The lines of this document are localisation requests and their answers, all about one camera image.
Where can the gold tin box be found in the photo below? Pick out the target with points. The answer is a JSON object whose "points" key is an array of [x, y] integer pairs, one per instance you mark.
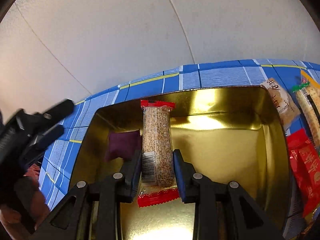
{"points": [[174, 219]]}

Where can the red candy packet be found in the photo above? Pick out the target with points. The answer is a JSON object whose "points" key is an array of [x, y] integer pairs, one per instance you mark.
{"points": [[304, 161]]}

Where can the person's left hand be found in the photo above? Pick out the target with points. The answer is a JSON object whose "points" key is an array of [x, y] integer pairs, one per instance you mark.
{"points": [[25, 208]]}

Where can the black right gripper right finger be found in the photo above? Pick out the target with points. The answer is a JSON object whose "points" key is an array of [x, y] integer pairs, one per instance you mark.
{"points": [[222, 211]]}

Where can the grain bar red-ended wrapper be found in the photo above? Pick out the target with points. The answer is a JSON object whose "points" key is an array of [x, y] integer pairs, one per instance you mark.
{"points": [[158, 179]]}

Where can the beige rice cracker packet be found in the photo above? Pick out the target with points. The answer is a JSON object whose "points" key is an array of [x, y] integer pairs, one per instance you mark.
{"points": [[287, 109]]}

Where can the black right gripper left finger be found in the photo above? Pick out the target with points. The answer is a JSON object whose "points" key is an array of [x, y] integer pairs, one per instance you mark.
{"points": [[93, 209]]}

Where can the cracker pack green-ended wrapper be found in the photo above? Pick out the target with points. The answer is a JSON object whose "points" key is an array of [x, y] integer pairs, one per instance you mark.
{"points": [[307, 96]]}

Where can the purple snack packet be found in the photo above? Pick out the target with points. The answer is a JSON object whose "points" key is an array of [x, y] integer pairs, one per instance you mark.
{"points": [[123, 145]]}

